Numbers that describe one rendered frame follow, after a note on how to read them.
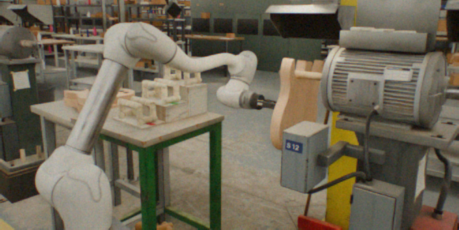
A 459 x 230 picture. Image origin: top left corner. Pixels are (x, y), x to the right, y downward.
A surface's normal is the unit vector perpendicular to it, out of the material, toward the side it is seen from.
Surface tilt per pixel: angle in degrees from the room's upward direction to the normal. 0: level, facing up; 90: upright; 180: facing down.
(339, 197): 90
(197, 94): 90
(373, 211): 90
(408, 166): 90
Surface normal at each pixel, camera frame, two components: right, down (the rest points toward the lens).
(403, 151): -0.59, 0.45
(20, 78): 0.75, 0.15
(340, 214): -0.61, 0.18
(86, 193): 0.37, -0.12
